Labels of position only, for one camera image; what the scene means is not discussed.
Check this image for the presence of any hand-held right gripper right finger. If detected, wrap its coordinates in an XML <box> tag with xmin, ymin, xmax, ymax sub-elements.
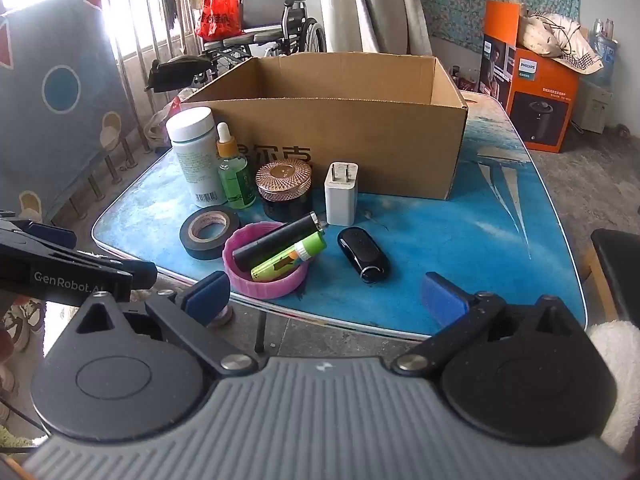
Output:
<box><xmin>392</xmin><ymin>272</ymin><xmax>586</xmax><ymax>377</ymax></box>

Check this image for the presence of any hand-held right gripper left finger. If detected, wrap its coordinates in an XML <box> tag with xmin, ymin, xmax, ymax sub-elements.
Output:
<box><xmin>75</xmin><ymin>271</ymin><xmax>256</xmax><ymax>377</ymax></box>

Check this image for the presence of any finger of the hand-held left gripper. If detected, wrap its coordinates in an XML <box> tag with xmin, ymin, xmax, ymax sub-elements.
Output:
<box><xmin>0</xmin><ymin>230</ymin><xmax>159</xmax><ymax>292</ymax></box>
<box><xmin>0</xmin><ymin>218</ymin><xmax>77</xmax><ymax>250</ymax></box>

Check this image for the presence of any black tape roll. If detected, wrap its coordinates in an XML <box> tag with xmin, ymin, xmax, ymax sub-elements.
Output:
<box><xmin>179</xmin><ymin>205</ymin><xmax>242</xmax><ymax>261</ymax></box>

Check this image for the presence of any pink plastic lid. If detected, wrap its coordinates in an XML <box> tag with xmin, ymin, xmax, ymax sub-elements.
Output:
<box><xmin>222</xmin><ymin>222</ymin><xmax>308</xmax><ymax>301</ymax></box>

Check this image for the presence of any black cylinder tube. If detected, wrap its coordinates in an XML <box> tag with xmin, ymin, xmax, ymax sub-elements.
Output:
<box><xmin>232</xmin><ymin>211</ymin><xmax>327</xmax><ymax>272</ymax></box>

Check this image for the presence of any black cylinder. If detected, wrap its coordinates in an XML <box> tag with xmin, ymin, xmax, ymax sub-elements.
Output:
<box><xmin>336</xmin><ymin>227</ymin><xmax>391</xmax><ymax>284</ymax></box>

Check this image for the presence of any green dropper bottle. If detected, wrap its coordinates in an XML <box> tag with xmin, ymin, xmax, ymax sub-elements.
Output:
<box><xmin>216</xmin><ymin>122</ymin><xmax>257</xmax><ymax>210</ymax></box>

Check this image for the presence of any white charger plug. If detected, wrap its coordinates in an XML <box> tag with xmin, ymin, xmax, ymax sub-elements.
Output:
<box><xmin>324</xmin><ymin>161</ymin><xmax>360</xmax><ymax>227</ymax></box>

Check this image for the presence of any brown cardboard box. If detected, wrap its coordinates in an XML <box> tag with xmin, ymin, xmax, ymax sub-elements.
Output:
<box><xmin>180</xmin><ymin>52</ymin><xmax>469</xmax><ymax>202</ymax></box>

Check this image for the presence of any pair of sneakers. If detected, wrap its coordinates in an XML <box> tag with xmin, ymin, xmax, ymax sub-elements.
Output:
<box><xmin>2</xmin><ymin>297</ymin><xmax>46</xmax><ymax>353</ymax></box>

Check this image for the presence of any green tube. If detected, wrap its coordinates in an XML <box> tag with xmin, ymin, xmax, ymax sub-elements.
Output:
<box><xmin>250</xmin><ymin>232</ymin><xmax>328</xmax><ymax>282</ymax></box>

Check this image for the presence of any white plastic jar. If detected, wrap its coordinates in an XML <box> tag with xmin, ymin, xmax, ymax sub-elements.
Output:
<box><xmin>166</xmin><ymin>106</ymin><xmax>223</xmax><ymax>209</ymax></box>

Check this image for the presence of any grey patterned blanket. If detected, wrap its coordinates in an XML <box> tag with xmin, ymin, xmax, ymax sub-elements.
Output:
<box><xmin>0</xmin><ymin>0</ymin><xmax>136</xmax><ymax>221</ymax></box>

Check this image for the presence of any gold lid cosmetic jar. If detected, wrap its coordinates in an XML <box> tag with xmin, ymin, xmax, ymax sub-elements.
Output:
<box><xmin>255</xmin><ymin>158</ymin><xmax>313</xmax><ymax>222</ymax></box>

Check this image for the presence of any white plastic bag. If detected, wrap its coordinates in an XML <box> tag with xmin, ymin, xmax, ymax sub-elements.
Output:
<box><xmin>145</xmin><ymin>87</ymin><xmax>201</xmax><ymax>148</ymax></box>

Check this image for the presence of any metal railing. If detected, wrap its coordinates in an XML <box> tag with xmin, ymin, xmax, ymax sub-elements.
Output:
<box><xmin>100</xmin><ymin>0</ymin><xmax>206</xmax><ymax>181</ymax></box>

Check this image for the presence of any black stool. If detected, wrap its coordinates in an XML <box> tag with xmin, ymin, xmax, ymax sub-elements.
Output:
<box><xmin>582</xmin><ymin>228</ymin><xmax>640</xmax><ymax>326</ymax></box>

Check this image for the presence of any white fluffy cloth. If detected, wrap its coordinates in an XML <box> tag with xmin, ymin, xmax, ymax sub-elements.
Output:
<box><xmin>585</xmin><ymin>321</ymin><xmax>640</xmax><ymax>456</ymax></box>

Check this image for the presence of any black padded rest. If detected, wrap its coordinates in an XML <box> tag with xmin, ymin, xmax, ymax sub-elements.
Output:
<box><xmin>145</xmin><ymin>55</ymin><xmax>213</xmax><ymax>93</ymax></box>

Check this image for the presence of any orange appliance carton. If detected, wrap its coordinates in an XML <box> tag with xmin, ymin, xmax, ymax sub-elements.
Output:
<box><xmin>480</xmin><ymin>0</ymin><xmax>581</xmax><ymax>153</ymax></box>

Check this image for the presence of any white water dispenser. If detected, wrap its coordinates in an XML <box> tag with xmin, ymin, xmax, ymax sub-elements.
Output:
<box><xmin>572</xmin><ymin>82</ymin><xmax>613</xmax><ymax>133</ymax></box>

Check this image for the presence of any red plastic bag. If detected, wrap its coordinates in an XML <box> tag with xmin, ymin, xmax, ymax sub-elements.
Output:
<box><xmin>195</xmin><ymin>0</ymin><xmax>246</xmax><ymax>41</ymax></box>

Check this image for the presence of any beige checked cloth bag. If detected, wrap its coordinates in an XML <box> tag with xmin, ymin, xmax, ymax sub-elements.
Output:
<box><xmin>517</xmin><ymin>7</ymin><xmax>606</xmax><ymax>76</ymax></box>

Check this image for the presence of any clear water jug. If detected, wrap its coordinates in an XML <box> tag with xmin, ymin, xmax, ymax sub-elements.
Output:
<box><xmin>587</xmin><ymin>17</ymin><xmax>618</xmax><ymax>86</ymax></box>

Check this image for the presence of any white hanging cloth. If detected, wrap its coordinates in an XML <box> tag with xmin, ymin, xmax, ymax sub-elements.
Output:
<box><xmin>320</xmin><ymin>0</ymin><xmax>431</xmax><ymax>58</ymax></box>

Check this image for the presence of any floral wall cloth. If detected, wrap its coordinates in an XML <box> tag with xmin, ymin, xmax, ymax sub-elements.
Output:
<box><xmin>412</xmin><ymin>0</ymin><xmax>581</xmax><ymax>56</ymax></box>

